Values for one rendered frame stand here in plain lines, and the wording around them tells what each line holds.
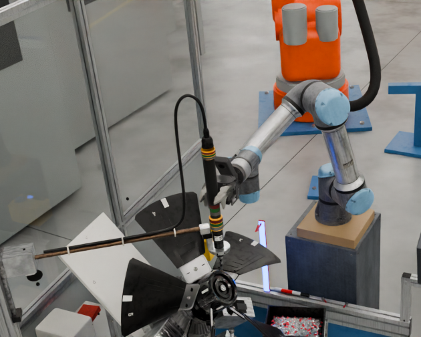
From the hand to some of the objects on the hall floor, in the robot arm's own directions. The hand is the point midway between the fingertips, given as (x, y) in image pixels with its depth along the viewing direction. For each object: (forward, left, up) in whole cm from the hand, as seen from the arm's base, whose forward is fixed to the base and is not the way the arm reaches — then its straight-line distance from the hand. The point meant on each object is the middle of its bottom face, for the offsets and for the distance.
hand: (208, 198), depth 215 cm
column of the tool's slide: (+41, -55, -151) cm, 166 cm away
